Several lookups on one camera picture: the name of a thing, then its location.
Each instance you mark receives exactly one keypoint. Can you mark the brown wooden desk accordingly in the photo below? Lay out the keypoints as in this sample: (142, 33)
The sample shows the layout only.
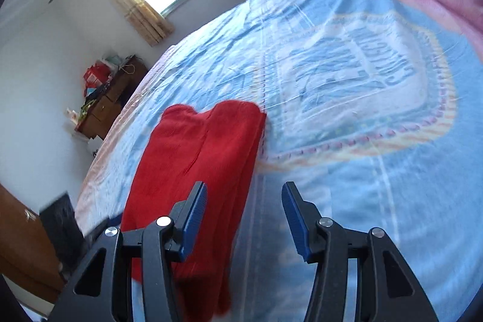
(109, 99)

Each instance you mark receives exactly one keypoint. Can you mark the red knitted garment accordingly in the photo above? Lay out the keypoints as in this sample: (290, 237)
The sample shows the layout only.
(203, 156)

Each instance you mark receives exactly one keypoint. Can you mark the green packets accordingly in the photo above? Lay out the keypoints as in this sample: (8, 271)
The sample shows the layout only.
(87, 110)

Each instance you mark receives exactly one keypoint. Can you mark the brown wooden door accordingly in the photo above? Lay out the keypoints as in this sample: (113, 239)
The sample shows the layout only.
(22, 250)

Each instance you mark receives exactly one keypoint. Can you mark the red gift bag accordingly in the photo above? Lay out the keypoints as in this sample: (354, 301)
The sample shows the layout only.
(96, 75)

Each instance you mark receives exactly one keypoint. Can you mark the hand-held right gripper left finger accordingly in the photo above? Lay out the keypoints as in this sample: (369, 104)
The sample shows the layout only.
(194, 216)

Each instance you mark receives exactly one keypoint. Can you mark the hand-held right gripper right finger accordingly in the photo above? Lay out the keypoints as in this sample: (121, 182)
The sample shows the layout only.
(294, 216)

